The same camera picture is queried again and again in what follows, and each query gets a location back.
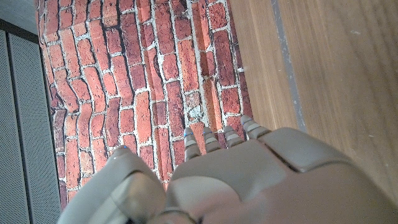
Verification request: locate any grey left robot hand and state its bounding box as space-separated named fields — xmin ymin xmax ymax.
xmin=57 ymin=114 xmax=398 ymax=224

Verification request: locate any red brick printed backdrop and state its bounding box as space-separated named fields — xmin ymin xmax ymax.
xmin=34 ymin=0 xmax=254 ymax=212

